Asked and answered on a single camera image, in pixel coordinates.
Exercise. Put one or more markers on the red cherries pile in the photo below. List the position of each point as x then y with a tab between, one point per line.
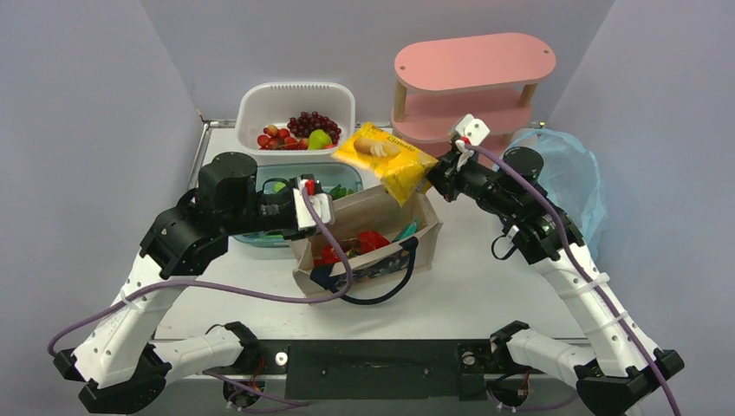
282	139

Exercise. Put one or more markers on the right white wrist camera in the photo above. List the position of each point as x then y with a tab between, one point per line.
469	132

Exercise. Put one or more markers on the yellow snack packet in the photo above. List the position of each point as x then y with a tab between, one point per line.
399	166

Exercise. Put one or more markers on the teal packet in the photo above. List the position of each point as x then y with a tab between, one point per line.
407	231

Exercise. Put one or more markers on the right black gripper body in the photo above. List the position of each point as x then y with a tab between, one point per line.
478	183

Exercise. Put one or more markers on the white plastic basket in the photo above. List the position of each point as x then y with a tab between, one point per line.
275	103

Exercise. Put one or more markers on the red snack packet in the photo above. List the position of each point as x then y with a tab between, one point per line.
327	256
370	241

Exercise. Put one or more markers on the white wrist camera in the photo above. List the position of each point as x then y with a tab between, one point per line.
312	202
469	132

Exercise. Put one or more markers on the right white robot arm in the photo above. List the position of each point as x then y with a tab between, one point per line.
620	365

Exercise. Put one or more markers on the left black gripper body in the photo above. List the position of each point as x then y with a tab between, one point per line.
266	212

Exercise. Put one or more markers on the beige canvas tote bag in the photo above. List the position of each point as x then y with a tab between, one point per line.
380	274

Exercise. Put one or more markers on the blue transparent tray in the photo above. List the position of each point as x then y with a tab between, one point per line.
329	174

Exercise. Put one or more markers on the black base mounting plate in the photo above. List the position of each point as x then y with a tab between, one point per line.
382	370

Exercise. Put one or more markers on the green leafy vegetable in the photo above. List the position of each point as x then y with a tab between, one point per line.
339	191

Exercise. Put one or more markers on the pink three-tier shelf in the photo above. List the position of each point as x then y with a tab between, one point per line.
492	77

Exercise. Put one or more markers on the blue plastic grocery bag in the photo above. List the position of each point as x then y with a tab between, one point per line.
572	177

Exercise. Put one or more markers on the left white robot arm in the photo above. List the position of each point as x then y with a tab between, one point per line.
121	368

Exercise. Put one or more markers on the red grape bunch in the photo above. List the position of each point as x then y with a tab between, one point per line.
306	123

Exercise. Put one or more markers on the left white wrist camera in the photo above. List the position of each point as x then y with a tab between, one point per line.
312	202

